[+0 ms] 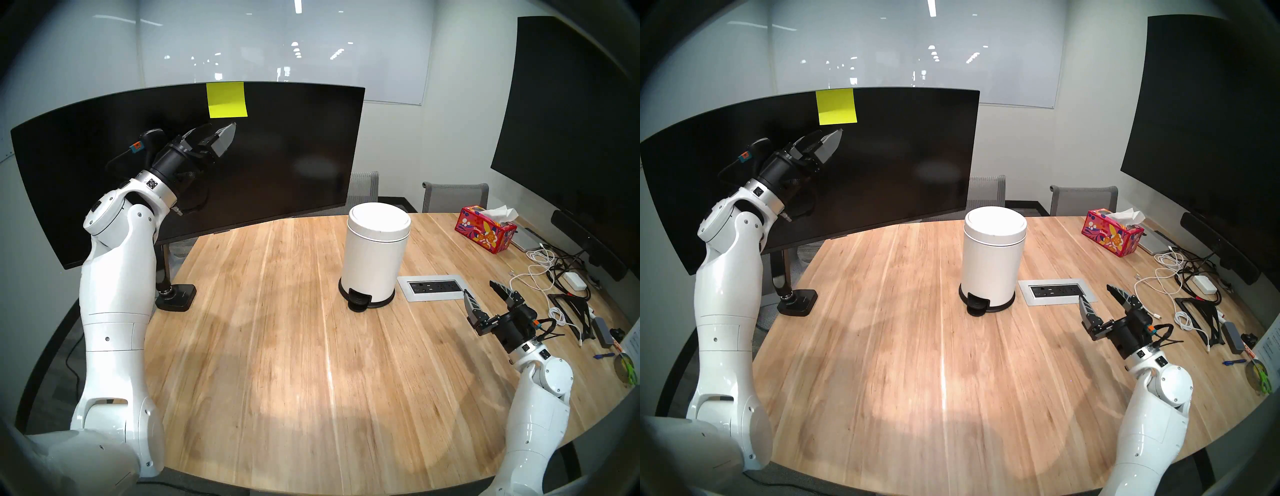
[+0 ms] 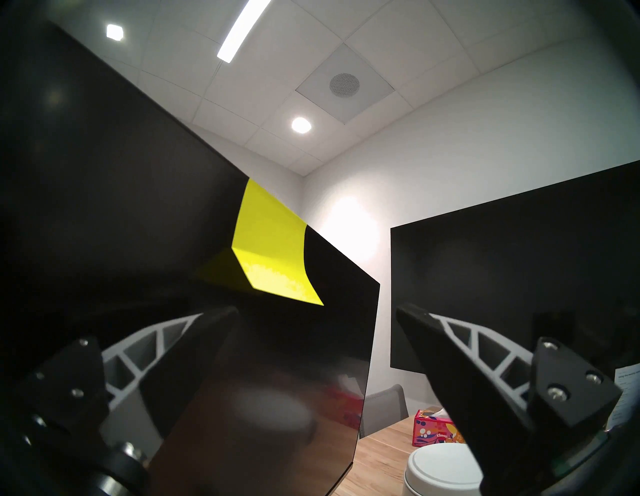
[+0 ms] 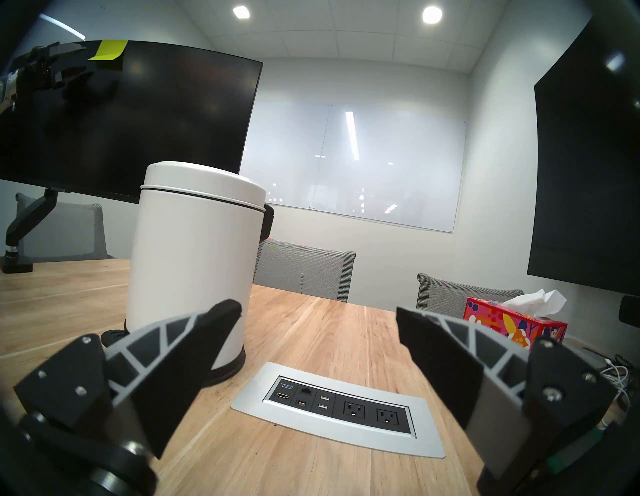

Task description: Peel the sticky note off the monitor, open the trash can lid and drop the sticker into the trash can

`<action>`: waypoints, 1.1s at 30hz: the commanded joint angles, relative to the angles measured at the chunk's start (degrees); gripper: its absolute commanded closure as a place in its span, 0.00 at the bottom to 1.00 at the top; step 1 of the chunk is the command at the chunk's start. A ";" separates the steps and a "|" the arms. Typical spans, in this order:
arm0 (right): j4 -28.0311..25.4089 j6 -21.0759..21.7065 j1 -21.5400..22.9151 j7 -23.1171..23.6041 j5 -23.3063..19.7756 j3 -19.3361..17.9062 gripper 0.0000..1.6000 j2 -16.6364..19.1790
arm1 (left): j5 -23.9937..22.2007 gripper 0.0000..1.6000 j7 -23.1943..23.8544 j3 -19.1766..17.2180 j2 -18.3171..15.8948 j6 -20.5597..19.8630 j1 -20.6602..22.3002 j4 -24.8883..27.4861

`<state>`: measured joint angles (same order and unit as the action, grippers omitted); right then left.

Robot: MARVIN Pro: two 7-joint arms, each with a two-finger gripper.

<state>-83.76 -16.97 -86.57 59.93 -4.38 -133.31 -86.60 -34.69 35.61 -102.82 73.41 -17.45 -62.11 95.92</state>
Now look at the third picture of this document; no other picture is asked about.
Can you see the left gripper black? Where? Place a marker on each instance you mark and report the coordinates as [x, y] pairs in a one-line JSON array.
[[37, 70]]

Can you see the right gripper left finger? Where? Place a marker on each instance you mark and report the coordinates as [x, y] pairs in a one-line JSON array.
[[165, 370]]

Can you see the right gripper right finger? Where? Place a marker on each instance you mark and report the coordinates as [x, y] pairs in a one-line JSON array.
[[450, 370]]

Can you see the yellow sticky note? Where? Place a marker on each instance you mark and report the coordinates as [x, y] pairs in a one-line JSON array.
[[107, 50]]

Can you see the white pedal trash can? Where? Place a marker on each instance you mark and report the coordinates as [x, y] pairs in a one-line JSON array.
[[190, 260]]

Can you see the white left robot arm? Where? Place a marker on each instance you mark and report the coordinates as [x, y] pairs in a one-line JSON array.
[[7, 95]]

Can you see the curved black computer monitor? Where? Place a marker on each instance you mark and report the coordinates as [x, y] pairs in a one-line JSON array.
[[165, 115]]

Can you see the grey mesh office chair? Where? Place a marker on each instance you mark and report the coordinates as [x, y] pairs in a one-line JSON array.
[[70, 235], [305, 272], [450, 300]]

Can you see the red patterned tissue box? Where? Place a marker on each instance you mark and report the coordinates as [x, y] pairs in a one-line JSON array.
[[500, 320]]

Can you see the silver table outlet panel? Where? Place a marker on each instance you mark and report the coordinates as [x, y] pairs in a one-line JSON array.
[[400, 435]]

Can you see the silver laptop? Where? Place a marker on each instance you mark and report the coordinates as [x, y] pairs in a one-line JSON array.
[[587, 352]]

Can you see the round ceiling light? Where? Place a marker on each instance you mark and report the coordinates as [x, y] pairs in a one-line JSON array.
[[241, 12], [432, 14]]

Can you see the black video sound bar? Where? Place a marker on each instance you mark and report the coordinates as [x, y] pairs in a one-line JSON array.
[[631, 311]]

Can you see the white glass whiteboard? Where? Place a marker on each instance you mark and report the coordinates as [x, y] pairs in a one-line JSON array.
[[360, 165]]

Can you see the large black wall television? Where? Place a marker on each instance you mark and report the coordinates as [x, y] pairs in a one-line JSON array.
[[590, 175]]

